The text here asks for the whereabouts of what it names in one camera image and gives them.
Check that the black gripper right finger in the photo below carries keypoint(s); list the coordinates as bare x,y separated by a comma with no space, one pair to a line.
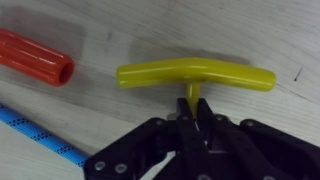
260,153

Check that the orange marker pen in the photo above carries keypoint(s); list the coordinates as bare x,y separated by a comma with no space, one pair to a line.
36,60

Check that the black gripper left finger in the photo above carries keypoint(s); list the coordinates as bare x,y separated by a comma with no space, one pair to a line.
146,150

